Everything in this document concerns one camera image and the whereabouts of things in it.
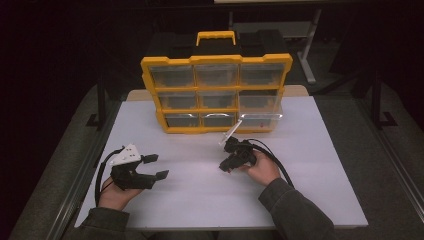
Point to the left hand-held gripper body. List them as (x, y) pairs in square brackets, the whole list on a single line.
[(128, 176)]

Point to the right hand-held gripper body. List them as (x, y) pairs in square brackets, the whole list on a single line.
[(241, 153)]

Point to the clear plastic drawer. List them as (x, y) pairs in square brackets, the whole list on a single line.
[(260, 103)]

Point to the yellow organizer box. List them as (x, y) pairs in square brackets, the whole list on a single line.
[(200, 89)]

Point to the person's left hand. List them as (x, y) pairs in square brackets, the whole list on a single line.
[(115, 198)]

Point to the person's right hand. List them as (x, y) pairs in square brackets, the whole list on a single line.
[(265, 171)]

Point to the black metal stand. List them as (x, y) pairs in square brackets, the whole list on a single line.
[(376, 100), (101, 103)]

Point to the set of clear organizer drawers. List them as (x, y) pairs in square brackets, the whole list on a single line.
[(171, 76)]

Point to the grey metal stand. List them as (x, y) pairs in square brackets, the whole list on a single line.
[(308, 50)]

